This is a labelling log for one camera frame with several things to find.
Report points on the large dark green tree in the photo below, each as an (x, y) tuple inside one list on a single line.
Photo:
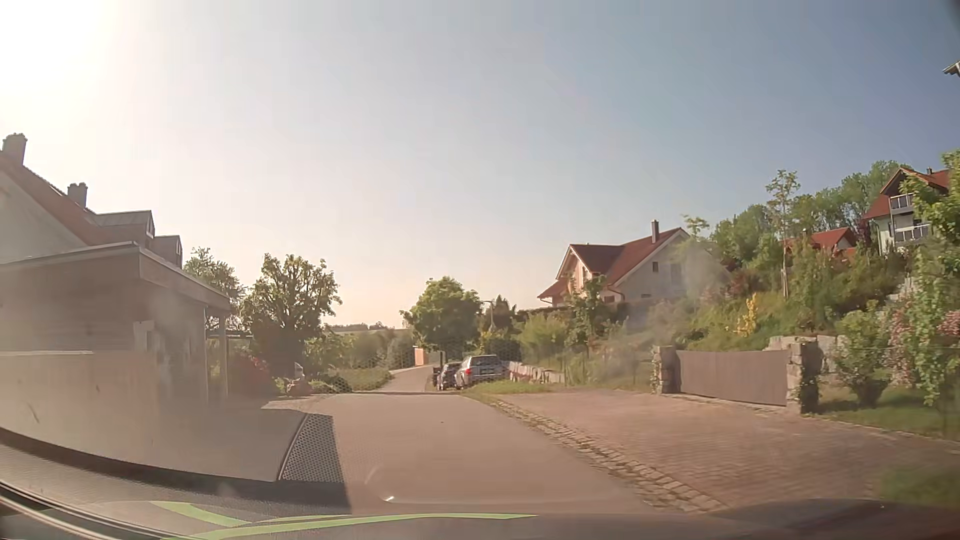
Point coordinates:
[(291, 300)]

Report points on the low green hedge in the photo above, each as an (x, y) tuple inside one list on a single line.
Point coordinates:
[(352, 379)]

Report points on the dark parked car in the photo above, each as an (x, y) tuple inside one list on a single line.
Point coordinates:
[(448, 374)]

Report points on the house with chimneys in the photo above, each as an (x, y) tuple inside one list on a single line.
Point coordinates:
[(45, 217)]

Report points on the flat roofed garage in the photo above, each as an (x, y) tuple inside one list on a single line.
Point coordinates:
[(97, 330)]

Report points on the cream house with red roof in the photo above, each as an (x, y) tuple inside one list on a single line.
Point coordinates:
[(637, 270)]

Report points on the lawn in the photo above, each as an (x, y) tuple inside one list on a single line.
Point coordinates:
[(892, 411)]

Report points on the white house with balconies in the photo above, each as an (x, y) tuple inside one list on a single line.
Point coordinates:
[(900, 214)]

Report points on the grey asphalt road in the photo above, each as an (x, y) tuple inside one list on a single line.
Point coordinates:
[(442, 457)]

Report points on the grass verge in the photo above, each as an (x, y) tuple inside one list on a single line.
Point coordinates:
[(510, 388)]

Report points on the lamp post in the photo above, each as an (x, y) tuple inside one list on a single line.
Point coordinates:
[(490, 311)]

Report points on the small red roofed house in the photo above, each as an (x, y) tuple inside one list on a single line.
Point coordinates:
[(831, 240)]

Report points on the tree behind garage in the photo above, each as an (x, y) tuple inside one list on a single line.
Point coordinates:
[(214, 279)]

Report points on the red brick paved driveway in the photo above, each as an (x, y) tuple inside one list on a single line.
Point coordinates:
[(720, 450)]

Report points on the round green tree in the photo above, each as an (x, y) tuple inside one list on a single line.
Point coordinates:
[(444, 315)]

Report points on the low stone block wall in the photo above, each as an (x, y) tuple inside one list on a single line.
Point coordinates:
[(534, 373)]

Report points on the silver parked car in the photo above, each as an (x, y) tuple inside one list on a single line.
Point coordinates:
[(480, 369)]

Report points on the flowering bush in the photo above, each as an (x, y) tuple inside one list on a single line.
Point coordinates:
[(934, 300)]

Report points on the car's own bonnet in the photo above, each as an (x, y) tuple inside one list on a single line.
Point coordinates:
[(450, 525)]

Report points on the grey sliding gate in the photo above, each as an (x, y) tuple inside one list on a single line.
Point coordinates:
[(733, 375)]

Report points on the orange small building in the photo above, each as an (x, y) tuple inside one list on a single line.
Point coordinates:
[(420, 356)]

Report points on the wooded garden slope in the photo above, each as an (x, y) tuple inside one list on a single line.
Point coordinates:
[(787, 285)]

